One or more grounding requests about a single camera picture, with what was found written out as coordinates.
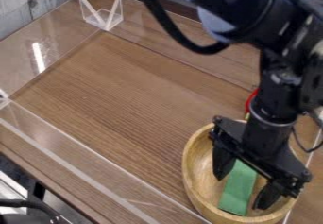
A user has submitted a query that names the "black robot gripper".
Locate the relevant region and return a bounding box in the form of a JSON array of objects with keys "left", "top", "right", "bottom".
[{"left": 209, "top": 115, "right": 311, "bottom": 210}]

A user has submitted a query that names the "green rectangular block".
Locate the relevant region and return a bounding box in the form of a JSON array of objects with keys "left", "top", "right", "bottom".
[{"left": 219, "top": 161, "right": 257, "bottom": 216}]

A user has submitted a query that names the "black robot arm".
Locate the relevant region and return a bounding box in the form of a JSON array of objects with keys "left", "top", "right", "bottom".
[{"left": 189, "top": 0, "right": 323, "bottom": 210}]

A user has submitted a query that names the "brown wooden bowl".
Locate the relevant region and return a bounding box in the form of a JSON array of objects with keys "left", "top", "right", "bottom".
[{"left": 181, "top": 123, "right": 296, "bottom": 224}]

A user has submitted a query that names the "red plush strawberry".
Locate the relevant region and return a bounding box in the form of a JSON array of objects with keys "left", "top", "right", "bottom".
[{"left": 244, "top": 88, "right": 259, "bottom": 113}]

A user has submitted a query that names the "clear acrylic front wall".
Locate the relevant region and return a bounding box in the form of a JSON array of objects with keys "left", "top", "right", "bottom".
[{"left": 0, "top": 90, "right": 209, "bottom": 224}]

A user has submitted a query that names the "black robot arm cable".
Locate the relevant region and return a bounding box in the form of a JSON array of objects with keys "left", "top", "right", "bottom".
[{"left": 127, "top": 0, "right": 232, "bottom": 56}]

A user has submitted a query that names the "clear acrylic corner bracket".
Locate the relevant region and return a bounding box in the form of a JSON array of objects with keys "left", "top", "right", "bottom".
[{"left": 79, "top": 0, "right": 124, "bottom": 31}]

